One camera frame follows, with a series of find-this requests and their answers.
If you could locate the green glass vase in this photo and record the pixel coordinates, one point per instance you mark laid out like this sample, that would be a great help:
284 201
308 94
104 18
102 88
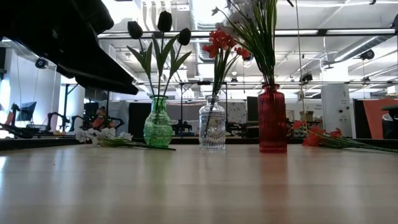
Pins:
158 124

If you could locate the black aluminium table frame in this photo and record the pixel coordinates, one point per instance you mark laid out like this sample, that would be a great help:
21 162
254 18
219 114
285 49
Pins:
183 140

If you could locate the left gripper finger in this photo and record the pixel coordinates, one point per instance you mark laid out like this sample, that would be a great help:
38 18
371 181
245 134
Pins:
102 74

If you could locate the background computer monitor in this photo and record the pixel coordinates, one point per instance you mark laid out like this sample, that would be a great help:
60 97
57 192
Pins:
27 109

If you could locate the black partition panel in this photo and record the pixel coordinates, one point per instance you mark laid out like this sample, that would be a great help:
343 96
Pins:
136 119

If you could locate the person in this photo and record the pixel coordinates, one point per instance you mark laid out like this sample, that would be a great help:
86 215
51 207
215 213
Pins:
101 119

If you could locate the red glass vase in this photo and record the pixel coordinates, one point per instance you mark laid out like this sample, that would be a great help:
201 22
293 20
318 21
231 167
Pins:
272 118

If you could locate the black office chair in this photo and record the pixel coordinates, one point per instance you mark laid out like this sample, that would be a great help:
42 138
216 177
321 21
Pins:
391 121

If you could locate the orange partition panel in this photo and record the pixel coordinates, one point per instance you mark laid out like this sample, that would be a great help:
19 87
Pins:
373 118

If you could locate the cardboard box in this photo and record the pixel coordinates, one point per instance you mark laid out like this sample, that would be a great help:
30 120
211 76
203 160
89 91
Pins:
308 115

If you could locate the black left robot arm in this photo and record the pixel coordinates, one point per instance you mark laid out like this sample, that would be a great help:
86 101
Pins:
31 25

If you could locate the white room pillar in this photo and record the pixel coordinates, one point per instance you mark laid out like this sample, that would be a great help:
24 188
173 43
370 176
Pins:
337 109

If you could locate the clear glass vase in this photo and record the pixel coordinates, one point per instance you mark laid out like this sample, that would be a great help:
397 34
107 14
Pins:
212 127

